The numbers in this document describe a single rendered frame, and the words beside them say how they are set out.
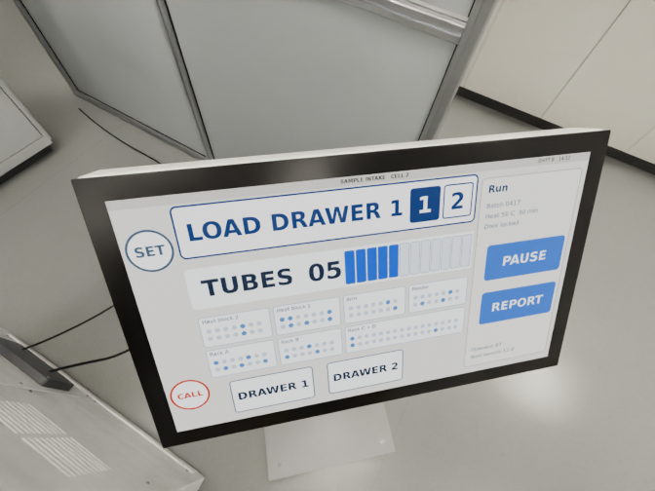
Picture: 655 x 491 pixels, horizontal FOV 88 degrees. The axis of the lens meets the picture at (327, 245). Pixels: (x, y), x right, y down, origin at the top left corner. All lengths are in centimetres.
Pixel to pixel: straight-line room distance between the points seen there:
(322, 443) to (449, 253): 110
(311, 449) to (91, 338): 97
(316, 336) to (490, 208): 23
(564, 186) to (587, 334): 153
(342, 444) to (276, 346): 104
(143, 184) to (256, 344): 19
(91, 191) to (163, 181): 6
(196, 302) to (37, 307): 152
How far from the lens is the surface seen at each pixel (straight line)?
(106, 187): 34
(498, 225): 41
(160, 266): 35
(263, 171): 31
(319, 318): 38
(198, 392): 43
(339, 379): 43
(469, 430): 157
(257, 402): 44
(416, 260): 38
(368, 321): 39
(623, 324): 209
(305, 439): 139
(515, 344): 52
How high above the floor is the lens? 143
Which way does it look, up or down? 61 degrees down
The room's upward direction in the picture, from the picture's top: 8 degrees clockwise
